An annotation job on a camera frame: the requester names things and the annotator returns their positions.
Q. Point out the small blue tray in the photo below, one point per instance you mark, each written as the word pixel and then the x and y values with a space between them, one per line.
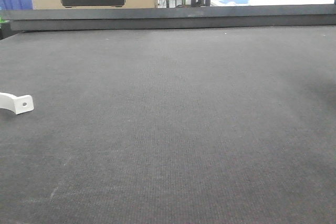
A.
pixel 234 1

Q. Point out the dark grey table edge rail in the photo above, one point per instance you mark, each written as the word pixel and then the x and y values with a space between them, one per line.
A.
pixel 170 18

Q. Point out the white pipe clamp bracket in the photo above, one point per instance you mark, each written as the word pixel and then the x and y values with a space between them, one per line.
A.
pixel 17 105

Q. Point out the white background table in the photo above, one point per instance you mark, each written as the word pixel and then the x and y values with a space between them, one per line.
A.
pixel 217 3

